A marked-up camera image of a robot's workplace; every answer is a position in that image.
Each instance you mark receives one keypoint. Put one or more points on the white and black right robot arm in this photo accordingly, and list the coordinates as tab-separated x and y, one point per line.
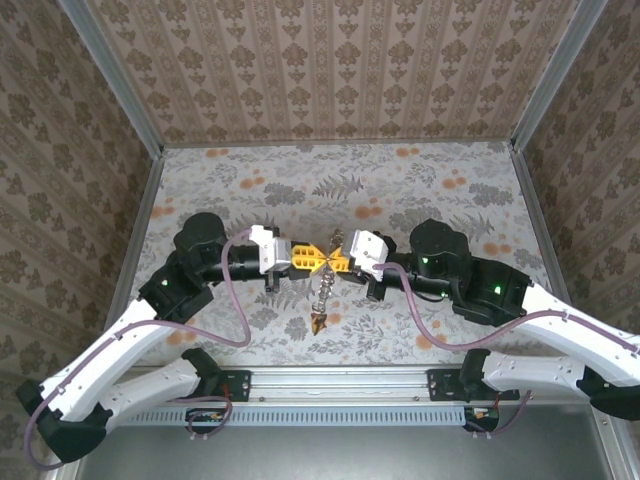
575	325

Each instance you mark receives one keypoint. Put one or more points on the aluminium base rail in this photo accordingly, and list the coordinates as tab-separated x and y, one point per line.
340	382

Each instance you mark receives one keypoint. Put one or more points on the aluminium table side rail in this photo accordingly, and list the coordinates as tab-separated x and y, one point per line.
550	225
137	225

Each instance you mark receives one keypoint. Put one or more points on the grey metal sheet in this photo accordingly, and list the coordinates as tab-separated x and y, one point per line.
340	455

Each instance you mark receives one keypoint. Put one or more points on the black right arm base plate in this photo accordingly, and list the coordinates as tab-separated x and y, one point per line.
442	385

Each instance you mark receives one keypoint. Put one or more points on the thin aluminium wall rail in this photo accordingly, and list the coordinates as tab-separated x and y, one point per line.
340	144

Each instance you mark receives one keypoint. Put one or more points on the aluminium frame post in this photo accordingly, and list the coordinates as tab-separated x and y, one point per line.
115	85
555	75

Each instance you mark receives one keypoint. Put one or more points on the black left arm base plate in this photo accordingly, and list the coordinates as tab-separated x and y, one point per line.
235	385

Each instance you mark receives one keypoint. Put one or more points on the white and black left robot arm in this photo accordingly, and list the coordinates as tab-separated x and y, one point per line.
100	360

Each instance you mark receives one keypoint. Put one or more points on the aluminium lower frame rail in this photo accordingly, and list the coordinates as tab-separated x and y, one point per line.
614	450

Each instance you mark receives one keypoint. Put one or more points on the small circuit board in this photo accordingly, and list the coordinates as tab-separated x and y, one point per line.
202	416
482	416

